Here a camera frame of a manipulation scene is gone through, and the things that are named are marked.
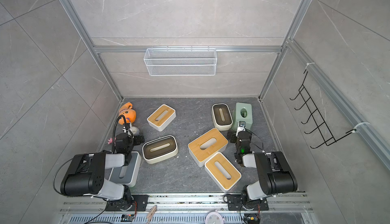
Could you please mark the cream box dark lid left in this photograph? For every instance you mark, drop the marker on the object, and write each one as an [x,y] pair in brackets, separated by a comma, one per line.
[160,149]

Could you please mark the white wire mesh basket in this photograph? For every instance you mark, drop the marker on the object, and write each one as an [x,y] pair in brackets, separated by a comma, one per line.
[181,61]

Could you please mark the small bamboo lid tissue box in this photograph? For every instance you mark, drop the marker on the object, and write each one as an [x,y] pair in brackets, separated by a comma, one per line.
[162,117]

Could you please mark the pink round object front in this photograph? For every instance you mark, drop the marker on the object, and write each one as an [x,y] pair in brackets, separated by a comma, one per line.
[214,218]

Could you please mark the black wire hook rack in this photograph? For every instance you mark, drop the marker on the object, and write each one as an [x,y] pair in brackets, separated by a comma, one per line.
[315,116]

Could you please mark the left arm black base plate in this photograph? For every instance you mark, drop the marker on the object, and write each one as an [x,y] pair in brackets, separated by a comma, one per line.
[134,203]

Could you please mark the small grey alarm clock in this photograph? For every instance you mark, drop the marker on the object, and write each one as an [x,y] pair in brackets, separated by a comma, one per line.
[135,130]

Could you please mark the grey lid white tissue box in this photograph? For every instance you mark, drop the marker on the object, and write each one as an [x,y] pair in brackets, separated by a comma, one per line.
[127,175]

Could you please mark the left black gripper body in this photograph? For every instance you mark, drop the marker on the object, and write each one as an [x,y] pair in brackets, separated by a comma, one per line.
[135,138]

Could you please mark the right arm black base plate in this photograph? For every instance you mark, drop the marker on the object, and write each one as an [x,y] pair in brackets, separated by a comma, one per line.
[236,202]

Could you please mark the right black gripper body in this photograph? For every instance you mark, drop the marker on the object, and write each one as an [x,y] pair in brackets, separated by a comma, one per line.
[233,135]

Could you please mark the small circuit board front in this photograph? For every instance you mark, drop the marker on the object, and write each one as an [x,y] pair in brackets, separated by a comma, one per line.
[128,218]

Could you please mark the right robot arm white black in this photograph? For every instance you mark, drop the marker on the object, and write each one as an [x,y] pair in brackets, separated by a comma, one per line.
[275,176]

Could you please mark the front bamboo lid tissue box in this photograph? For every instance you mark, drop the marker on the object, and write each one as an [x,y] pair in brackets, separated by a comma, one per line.
[223,172]

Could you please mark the large bamboo lid tissue box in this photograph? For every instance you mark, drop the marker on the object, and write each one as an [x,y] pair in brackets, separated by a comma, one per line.
[206,146]

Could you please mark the wooden brush handle front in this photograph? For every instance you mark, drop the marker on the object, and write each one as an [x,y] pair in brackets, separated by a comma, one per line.
[151,213]

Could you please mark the green tissue box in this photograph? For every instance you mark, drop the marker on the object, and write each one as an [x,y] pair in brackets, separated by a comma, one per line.
[242,113]

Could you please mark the orange plush toy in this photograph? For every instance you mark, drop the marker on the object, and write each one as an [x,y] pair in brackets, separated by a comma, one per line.
[128,112]

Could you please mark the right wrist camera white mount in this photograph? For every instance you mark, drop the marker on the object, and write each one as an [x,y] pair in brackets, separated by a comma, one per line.
[241,126]

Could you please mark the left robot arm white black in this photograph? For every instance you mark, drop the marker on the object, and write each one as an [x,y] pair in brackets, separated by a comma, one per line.
[105,175]

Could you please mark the cream box dark lid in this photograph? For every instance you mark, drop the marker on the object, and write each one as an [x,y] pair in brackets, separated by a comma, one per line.
[160,149]
[221,116]

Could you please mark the cream box dark lid back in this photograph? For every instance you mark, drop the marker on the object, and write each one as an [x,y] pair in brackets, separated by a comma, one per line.
[221,116]

